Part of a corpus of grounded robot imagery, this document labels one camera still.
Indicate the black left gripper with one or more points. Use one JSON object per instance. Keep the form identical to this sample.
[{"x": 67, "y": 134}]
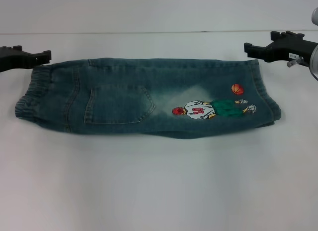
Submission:
[{"x": 13, "y": 60}]

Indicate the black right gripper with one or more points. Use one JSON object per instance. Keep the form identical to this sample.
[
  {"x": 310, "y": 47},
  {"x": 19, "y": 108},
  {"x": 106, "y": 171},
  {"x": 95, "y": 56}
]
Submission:
[{"x": 288, "y": 51}]

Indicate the blue denim shorts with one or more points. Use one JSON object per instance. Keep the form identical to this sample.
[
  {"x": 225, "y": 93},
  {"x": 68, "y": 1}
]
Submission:
[{"x": 124, "y": 97}]

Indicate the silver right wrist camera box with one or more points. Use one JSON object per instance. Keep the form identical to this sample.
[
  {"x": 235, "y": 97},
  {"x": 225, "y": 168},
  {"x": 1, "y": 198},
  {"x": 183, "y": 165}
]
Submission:
[{"x": 315, "y": 16}]

